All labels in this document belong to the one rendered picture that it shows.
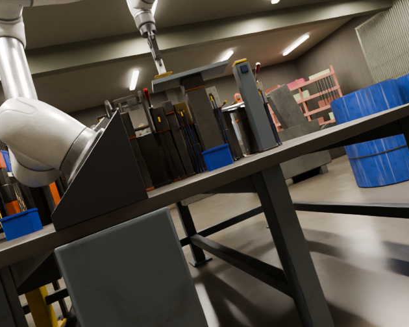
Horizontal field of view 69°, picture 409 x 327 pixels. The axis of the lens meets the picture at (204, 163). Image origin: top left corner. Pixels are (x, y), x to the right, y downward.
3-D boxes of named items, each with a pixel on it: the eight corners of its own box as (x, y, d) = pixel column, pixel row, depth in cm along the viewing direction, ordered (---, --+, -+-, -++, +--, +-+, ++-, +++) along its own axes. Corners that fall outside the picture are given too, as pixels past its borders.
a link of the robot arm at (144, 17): (152, 19, 146) (156, 30, 146) (134, 23, 144) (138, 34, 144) (152, 8, 137) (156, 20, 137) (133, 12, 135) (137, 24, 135)
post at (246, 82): (272, 148, 150) (245, 66, 150) (278, 146, 143) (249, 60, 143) (259, 153, 149) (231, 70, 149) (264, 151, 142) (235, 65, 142)
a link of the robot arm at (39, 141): (62, 156, 79) (-23, 112, 73) (55, 182, 92) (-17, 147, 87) (92, 116, 88) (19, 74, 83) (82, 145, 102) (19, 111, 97)
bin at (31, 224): (44, 228, 124) (37, 207, 124) (34, 231, 114) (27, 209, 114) (17, 237, 122) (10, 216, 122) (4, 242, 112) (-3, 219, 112)
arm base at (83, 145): (113, 117, 84) (95, 107, 83) (71, 186, 81) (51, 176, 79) (113, 126, 102) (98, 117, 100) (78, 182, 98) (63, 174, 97)
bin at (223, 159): (229, 163, 137) (223, 145, 137) (234, 163, 127) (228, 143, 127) (207, 171, 135) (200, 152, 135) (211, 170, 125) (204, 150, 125)
